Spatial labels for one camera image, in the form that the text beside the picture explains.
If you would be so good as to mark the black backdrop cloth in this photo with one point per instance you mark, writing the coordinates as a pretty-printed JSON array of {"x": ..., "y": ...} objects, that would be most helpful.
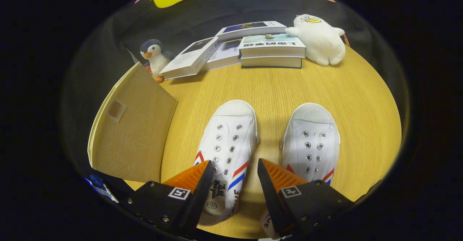
[{"x": 202, "y": 16}]

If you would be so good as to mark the white book with portrait cover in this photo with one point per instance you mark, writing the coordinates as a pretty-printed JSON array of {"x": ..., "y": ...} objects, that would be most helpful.
[{"x": 191, "y": 58}]

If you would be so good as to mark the thick book with teal cover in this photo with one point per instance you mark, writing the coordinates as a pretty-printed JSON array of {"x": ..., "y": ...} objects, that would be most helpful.
[{"x": 271, "y": 47}]

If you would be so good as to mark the white canvas shoe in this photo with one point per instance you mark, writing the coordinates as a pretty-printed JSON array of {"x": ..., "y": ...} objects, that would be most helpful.
[
  {"x": 231, "y": 132},
  {"x": 311, "y": 132}
]

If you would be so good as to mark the small red tag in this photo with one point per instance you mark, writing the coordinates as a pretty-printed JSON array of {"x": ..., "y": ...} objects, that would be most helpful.
[{"x": 147, "y": 67}]

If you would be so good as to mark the blue and white object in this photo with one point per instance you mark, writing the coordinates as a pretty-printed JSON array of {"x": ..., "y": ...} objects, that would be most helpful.
[{"x": 97, "y": 181}]

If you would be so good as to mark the white duck plush toy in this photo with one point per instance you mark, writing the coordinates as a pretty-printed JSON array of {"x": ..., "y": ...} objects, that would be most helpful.
[{"x": 320, "y": 42}]

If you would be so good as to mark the book with blue picture cover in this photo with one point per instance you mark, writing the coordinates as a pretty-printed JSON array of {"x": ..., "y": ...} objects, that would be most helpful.
[{"x": 253, "y": 29}]

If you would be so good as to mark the grey penguin plush toy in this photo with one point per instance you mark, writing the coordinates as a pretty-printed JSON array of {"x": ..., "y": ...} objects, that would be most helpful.
[{"x": 157, "y": 58}]

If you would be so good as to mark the thin white text-cover book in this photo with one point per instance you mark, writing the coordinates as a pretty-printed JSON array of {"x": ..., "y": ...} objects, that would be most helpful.
[{"x": 226, "y": 56}]

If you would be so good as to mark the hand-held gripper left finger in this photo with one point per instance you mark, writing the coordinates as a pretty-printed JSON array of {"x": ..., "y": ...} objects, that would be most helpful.
[{"x": 200, "y": 197}]

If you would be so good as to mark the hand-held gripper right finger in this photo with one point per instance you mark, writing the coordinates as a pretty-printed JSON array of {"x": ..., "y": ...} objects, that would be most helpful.
[{"x": 269, "y": 197}]

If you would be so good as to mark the thick white book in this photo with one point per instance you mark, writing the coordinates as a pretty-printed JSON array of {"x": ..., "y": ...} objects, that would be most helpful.
[{"x": 271, "y": 62}]

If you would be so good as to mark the beige fabric storage box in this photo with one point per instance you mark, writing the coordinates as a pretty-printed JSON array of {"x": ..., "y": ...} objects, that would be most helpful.
[{"x": 134, "y": 136}]

